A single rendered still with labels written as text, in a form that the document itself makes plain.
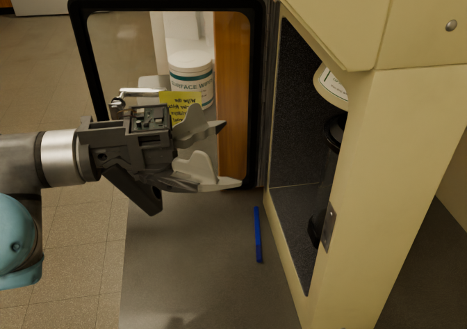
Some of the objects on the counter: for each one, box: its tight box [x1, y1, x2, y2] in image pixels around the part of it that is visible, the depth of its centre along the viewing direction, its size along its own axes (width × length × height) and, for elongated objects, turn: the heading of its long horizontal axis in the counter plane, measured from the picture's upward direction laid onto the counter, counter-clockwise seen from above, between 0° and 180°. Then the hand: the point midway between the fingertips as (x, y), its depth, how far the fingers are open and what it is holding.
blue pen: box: [254, 206, 262, 263], centre depth 77 cm, size 1×14×1 cm, turn 0°
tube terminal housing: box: [263, 0, 467, 329], centre depth 50 cm, size 25×32×77 cm
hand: (233, 154), depth 54 cm, fingers open, 14 cm apart
